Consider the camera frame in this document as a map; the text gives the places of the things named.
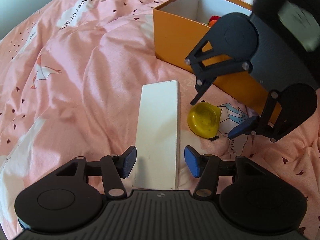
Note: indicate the pink patterned duvet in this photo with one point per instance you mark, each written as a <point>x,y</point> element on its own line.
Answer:
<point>71,80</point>

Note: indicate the orange crochet strawberry toy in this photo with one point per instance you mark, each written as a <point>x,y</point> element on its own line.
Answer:
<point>213,20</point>

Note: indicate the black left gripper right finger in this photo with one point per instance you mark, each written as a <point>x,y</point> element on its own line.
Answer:
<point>195,161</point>

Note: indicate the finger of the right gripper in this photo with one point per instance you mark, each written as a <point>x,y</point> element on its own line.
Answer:
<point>258,124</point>
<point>205,76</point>

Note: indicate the yellow plastic dish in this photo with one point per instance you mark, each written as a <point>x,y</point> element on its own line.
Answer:
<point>203,120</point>

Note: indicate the orange cardboard storage box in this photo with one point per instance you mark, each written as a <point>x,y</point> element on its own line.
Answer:
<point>178,27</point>

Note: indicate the long white box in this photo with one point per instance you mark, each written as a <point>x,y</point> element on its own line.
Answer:
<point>157,137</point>

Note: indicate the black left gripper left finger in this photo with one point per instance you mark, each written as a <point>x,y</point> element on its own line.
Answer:
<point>126,162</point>

